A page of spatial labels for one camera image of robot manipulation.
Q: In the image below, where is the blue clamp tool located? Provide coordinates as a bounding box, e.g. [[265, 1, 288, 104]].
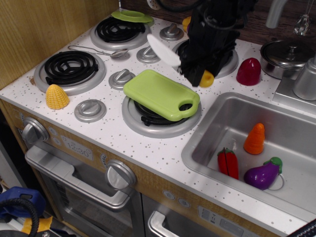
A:
[[0, 187, 46, 218]]

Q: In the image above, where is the silver metal pot with lid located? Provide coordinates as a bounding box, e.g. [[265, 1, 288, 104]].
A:
[[260, 40, 315, 80]]

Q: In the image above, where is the hanging clear glass ornament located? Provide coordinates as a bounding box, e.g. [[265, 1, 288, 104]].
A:
[[293, 0, 314, 36]]

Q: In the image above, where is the purple toy eggplant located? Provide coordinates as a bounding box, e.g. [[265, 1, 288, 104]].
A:
[[244, 157, 283, 190]]

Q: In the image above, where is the silver oven knob left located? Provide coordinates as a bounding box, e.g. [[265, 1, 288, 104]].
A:
[[22, 117, 49, 144]]

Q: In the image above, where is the hanging slotted spoon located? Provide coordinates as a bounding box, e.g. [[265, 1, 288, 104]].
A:
[[147, 0, 161, 10]]

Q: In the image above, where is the black burner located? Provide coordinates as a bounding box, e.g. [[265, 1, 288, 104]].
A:
[[90, 17, 151, 51], [121, 97, 202, 139], [172, 40, 239, 79], [34, 51, 106, 96]]

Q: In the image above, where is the silver oven door handle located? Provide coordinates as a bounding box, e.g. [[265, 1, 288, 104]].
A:
[[25, 146, 130, 212]]

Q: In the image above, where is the dark red toy pepper half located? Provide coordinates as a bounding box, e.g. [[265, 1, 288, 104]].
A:
[[236, 58, 261, 86]]

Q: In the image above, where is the green plastic plate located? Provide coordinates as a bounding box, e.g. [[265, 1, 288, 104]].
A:
[[111, 10, 153, 23]]

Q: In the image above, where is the green plastic cutting board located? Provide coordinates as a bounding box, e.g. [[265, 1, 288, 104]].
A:
[[123, 70, 200, 121]]

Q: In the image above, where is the front left black burner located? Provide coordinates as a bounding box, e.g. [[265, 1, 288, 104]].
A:
[[34, 51, 106, 96]]

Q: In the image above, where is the orange toy carrot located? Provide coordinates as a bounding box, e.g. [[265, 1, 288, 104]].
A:
[[243, 123, 265, 155]]

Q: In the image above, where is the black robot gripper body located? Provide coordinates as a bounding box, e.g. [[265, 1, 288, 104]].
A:
[[180, 0, 257, 74]]

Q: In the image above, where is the back left black burner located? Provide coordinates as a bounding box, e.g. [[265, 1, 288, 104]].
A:
[[90, 17, 151, 51]]

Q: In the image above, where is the red toy chili pepper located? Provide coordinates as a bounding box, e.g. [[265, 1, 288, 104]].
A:
[[217, 148, 239, 180]]

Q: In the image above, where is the silver stove knob back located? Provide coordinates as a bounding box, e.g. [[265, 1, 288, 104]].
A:
[[159, 23, 184, 41]]

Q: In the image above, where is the back right black burner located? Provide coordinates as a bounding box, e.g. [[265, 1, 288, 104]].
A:
[[172, 40, 239, 79]]

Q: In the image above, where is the silver stove knob front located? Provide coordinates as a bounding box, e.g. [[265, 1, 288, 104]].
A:
[[74, 99, 107, 123]]

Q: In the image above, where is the silver oven knob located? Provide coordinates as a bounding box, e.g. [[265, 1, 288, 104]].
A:
[[105, 159, 137, 190], [22, 117, 49, 144]]

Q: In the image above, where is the front right black burner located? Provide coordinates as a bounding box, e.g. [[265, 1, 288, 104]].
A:
[[121, 97, 202, 139]]

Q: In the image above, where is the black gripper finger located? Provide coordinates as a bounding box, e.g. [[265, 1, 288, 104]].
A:
[[208, 61, 229, 79], [185, 66, 204, 87]]

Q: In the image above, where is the black braided cable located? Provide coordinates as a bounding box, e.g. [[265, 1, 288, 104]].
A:
[[0, 197, 40, 237]]

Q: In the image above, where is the silver metal spoon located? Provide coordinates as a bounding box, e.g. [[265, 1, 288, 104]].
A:
[[68, 45, 129, 58]]

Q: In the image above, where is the silver dishwasher handle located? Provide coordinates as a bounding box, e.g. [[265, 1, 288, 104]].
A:
[[148, 211, 173, 237]]

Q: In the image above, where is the silver metal cup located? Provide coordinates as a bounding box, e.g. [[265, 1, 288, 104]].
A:
[[293, 56, 316, 101]]

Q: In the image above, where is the silver faucet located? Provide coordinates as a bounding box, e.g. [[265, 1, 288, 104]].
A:
[[266, 0, 288, 29]]

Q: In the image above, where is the silver stove knob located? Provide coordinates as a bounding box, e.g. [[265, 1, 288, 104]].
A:
[[74, 99, 107, 123], [109, 69, 135, 90], [159, 23, 184, 41], [136, 46, 160, 64]]

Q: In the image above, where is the toy knife yellow handle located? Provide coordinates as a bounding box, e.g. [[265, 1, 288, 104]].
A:
[[147, 34, 215, 88]]

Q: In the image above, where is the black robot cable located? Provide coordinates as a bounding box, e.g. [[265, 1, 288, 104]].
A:
[[155, 0, 205, 12]]

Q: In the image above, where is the purple striped toy vegetable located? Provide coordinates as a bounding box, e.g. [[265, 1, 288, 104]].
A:
[[182, 16, 191, 32]]

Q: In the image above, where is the yellow toy corn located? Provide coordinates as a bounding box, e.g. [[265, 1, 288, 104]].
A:
[[46, 84, 70, 110]]

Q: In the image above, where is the silver oven knob right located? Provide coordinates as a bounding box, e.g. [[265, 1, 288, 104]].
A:
[[105, 159, 137, 190]]

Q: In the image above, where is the silver sink basin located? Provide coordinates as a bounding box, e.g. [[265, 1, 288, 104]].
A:
[[182, 92, 316, 222]]

